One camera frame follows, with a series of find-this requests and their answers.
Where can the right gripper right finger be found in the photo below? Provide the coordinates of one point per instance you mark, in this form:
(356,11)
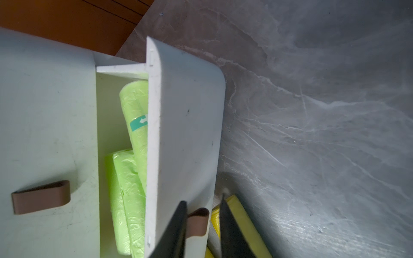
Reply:
(232,242)

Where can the white three-drawer cabinet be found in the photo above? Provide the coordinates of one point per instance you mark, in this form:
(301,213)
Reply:
(48,145)

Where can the green roll with label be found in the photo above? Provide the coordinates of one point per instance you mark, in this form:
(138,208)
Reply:
(134,103)

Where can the white drawer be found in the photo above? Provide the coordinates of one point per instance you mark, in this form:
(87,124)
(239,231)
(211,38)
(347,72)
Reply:
(48,145)
(185,115)

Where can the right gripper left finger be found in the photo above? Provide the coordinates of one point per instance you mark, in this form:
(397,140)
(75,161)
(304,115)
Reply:
(172,243)

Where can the yellow roll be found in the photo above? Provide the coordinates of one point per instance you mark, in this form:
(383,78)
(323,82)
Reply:
(251,235)

